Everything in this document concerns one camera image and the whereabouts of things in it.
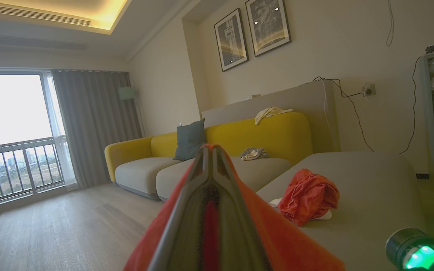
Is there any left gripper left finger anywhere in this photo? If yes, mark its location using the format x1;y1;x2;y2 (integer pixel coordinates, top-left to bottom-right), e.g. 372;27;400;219
147;145;213;271

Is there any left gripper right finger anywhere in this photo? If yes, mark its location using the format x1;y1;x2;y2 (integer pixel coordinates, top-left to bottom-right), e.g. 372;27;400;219
212;146;274;271

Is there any small red garment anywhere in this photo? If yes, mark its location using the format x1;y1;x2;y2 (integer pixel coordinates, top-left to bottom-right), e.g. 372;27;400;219
123;143;346;271

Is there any large red garment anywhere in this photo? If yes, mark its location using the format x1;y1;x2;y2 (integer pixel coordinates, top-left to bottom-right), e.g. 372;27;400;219
277;168;341;227

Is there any white garment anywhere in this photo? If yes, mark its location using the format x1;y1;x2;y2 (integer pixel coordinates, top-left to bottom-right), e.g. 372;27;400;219
269;198;333;221

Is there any grey sofa seat cushion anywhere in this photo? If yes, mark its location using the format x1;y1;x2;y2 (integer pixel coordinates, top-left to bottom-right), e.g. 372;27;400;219
115;157;182;200

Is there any grey sofa chaise seat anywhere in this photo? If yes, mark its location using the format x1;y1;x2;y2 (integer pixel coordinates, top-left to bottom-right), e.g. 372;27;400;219
256;151;430;271

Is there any grey and beige cloth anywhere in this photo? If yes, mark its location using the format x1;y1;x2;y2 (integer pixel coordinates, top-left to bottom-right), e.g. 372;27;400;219
240;147;270;161

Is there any teal throw pillow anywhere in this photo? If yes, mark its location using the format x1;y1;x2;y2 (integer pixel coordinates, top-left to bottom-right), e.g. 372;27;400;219
173;119;207;161

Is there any yellow and grey sofa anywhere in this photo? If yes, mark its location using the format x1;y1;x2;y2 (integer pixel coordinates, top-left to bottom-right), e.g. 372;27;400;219
104;112;313;202

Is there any grey curtain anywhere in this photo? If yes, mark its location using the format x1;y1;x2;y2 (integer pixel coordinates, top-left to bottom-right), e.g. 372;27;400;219
52;70;143;189

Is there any white sheer curtain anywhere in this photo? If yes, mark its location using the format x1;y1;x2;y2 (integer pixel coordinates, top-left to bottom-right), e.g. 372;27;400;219
44;72;79;192

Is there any floor lamp pale shade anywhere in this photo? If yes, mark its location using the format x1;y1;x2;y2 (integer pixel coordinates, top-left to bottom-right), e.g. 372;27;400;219
118;87;147;138

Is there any grey low partition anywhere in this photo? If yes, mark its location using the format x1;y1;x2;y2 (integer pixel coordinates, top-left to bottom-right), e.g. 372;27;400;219
201;79;341;153

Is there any dark cylinder with green light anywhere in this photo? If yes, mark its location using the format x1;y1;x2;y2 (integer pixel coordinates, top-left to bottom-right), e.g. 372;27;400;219
385;228;434;271

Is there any balcony railing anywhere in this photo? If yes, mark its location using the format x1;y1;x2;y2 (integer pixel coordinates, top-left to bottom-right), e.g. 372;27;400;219
0;135;69;202

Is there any black framed picture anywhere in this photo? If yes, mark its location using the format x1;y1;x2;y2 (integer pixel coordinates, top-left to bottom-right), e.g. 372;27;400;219
245;0;292;57
214;8;249;72

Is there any ceiling air vent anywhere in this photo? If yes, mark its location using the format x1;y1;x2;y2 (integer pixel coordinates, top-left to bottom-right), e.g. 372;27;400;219
0;2;93;27

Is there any thin black cable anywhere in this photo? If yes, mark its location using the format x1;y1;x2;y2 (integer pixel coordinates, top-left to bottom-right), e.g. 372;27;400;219
312;76;374;152
399;56;423;155

